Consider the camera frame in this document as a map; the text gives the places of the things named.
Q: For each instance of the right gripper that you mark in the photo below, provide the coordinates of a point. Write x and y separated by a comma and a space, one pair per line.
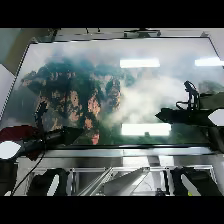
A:
171, 116

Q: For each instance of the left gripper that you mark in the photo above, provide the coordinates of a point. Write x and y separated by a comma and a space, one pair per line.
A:
71, 135

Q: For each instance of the green T-shirt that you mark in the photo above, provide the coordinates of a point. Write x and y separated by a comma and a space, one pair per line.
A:
213, 101

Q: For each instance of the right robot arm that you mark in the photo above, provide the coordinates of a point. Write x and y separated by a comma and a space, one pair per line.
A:
200, 116

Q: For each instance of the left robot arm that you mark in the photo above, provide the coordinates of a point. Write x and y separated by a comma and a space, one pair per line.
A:
31, 146

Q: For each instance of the dark red garment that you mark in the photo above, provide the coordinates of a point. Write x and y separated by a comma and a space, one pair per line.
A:
16, 133

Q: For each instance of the silver frame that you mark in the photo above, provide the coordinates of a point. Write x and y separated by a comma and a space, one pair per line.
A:
126, 173

